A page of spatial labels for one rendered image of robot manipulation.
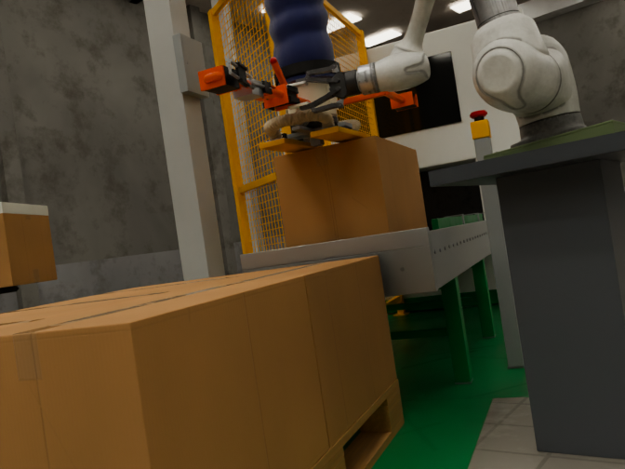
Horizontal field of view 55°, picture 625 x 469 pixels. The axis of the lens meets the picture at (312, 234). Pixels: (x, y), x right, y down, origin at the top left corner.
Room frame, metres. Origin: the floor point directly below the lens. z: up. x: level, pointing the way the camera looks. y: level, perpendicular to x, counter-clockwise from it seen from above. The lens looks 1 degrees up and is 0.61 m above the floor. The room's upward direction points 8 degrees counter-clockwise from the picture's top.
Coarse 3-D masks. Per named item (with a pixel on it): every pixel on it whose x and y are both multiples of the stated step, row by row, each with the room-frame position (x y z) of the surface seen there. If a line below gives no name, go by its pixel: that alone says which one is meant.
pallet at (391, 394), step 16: (384, 400) 1.76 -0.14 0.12; (400, 400) 1.90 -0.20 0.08; (368, 416) 1.62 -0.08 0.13; (384, 416) 1.79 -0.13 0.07; (400, 416) 1.88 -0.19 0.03; (352, 432) 1.50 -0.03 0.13; (368, 432) 1.81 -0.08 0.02; (384, 432) 1.79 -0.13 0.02; (336, 448) 1.39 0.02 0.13; (352, 448) 1.69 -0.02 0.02; (368, 448) 1.68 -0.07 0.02; (384, 448) 1.70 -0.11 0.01; (320, 464) 1.30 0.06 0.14; (336, 464) 1.38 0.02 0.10; (352, 464) 1.57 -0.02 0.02; (368, 464) 1.57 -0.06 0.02
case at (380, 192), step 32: (288, 160) 2.17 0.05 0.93; (320, 160) 2.13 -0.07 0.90; (352, 160) 2.08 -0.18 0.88; (384, 160) 2.11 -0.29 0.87; (416, 160) 2.56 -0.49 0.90; (288, 192) 2.18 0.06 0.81; (320, 192) 2.13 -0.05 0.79; (352, 192) 2.08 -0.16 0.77; (384, 192) 2.05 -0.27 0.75; (416, 192) 2.48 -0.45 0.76; (288, 224) 2.19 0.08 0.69; (320, 224) 2.14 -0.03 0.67; (352, 224) 2.09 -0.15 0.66; (384, 224) 2.05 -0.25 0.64; (416, 224) 2.40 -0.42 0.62
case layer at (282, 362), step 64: (0, 320) 1.34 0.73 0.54; (64, 320) 1.03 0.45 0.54; (128, 320) 0.84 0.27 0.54; (192, 320) 0.94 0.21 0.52; (256, 320) 1.13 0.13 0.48; (320, 320) 1.41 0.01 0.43; (384, 320) 1.87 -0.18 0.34; (0, 384) 0.91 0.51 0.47; (64, 384) 0.86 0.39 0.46; (128, 384) 0.82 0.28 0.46; (192, 384) 0.92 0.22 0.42; (256, 384) 1.10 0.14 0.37; (320, 384) 1.37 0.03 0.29; (384, 384) 1.79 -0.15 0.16; (0, 448) 0.92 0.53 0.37; (64, 448) 0.87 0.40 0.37; (128, 448) 0.82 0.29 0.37; (192, 448) 0.90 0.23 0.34; (256, 448) 1.07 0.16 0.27; (320, 448) 1.31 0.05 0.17
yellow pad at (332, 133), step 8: (328, 128) 1.89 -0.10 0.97; (336, 128) 1.88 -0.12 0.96; (344, 128) 1.93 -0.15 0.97; (312, 136) 1.91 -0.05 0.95; (320, 136) 1.91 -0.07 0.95; (328, 136) 1.94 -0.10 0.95; (336, 136) 1.97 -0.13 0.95; (344, 136) 2.00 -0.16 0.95; (352, 136) 2.04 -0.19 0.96; (360, 136) 2.08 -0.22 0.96; (368, 136) 2.17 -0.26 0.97
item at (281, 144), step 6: (282, 138) 1.98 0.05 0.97; (264, 144) 1.98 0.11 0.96; (270, 144) 1.97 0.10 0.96; (276, 144) 1.96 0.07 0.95; (282, 144) 1.96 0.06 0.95; (288, 144) 1.99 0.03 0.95; (294, 144) 2.02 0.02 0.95; (300, 144) 2.07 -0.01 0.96; (306, 144) 2.11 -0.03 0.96; (270, 150) 2.05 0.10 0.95; (276, 150) 2.08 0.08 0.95; (282, 150) 2.10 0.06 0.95; (288, 150) 2.13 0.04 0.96; (294, 150) 2.16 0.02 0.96; (300, 150) 2.19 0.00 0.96
